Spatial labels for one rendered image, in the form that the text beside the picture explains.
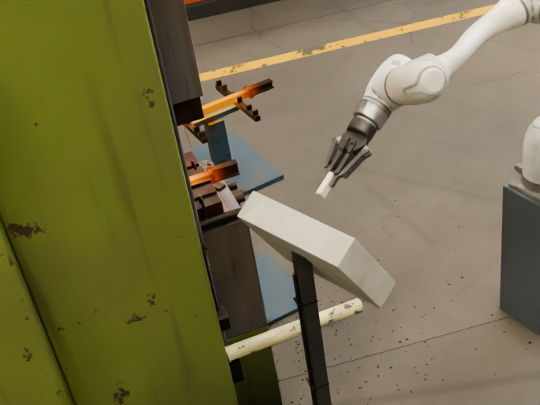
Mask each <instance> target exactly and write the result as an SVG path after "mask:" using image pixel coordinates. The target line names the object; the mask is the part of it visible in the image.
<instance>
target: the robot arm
mask: <svg viewBox="0 0 540 405"><path fill-rule="evenodd" d="M530 22H532V23H536V24H540V0H500V1H499V2H498V3H497V4H496V5H495V6H494V7H493V8H492V9H491V10H489V11H488V12H487V13H486V14H485V15H483V16H482V17H481V18H479V19H478V20H477V21H476V22H475V23H474V24H473V25H471V27H469V28H468V29H467V31H466V32H465V33H463V34H462V36H461V37H460V38H459V40H458V41H457V42H456V44H455V45H454V46H453V47H452V48H451V49H450V50H448V51H446V52H445V53H443V54H442V55H438V56H435V55H433V54H426V55H423V56H420V57H419V58H416V59H413V60H411V59H409V58H408V57H406V56H405V55H400V54H395V55H392V56H391V57H389V58H388V59H387V60H385V61H384V62H383V63H382V64H381V66H380V67H379V68H378V70H377V71H376V73H374V75H373V76H372V78H371V80H370V82H369V83H368V85H367V87H366V92H365V94H364V96H363V98H362V99H361V100H360V102H359V104H358V106H357V108H356V109H355V110H354V117H353V119H352V120H351V122H350V123H349V125H348V126H347V130H346V131H345V132H344V133H343V134H342V135H341V136H340V137H336V136H332V144H331V146H330V148H329V152H328V154H327V156H326V159H325V162H324V165H323V166H324V168H325V169H326V173H325V175H324V177H323V179H322V180H321V182H322V184H321V185H320V187H319V188H318V190H317V192H316V193H317V194H318V195H319V197H320V198H323V199H325V197H326V195H327V194H328V193H329V191H330V189H331V188H334V187H335V185H336V184H337V182H338V180H339V179H340V178H348V177H349V176H350V175H351V174H352V173H353V172H354V171H355V170H356V169H357V168H358V167H359V166H360V165H361V163H362V162H363V161H364V160H365V159H367V158H368V157H370V156H371V154H372V153H371V152H370V151H369V150H368V148H367V147H368V145H369V141H371V140H372V138H373V137H374V135H375V134H376V132H377V131H379V130H381V129H382V127H383V126H384V125H385V123H386V121H387V119H388V118H389V117H390V115H391V114H392V112H393V111H394V110H395V109H397V108H400V107H401V106H403V105H419V104H426V103H429V102H432V101H434V100H435V99H437V98H438V97H440V96H441V95H442V93H443V92H444V90H445V88H446V87H447V86H448V83H449V77H450V76H451V75H452V74H453V73H454V72H455V71H457V70H458V69H459V68H460V67H462V66H463V65H464V64H465V63H466V62H467V61H468V60H469V59H470V58H471V56H472V55H473V54H474V53H475V52H476V51H477V50H478V49H479V48H480V46H481V45H482V44H483V43H485V42H486V41H487V40H489V39H491V38H492V37H494V36H497V35H499V34H502V33H504V32H507V31H510V30H512V29H515V28H518V27H521V26H523V25H525V24H527V23H530ZM341 143H342V144H341ZM339 145H341V146H340V147H339ZM338 149H339V151H338ZM359 152H360V153H359ZM514 169H515V170H516V171H517V172H518V173H519V174H520V175H521V176H520V177H518V178H515V179H513V180H510V181H509V187H510V188H512V189H515V190H518V191H520V192H522V193H523V194H525V195H527V196H528V197H530V198H532V199H534V200H535V201H537V202H539V203H540V117H537V118H536V119H535V120H534V121H533V122H532V123H531V124H530V126H529V127H528V129H527V130H526V134H525V136H524V140H523V146H522V163H517V164H516V165H515V166H514Z"/></svg>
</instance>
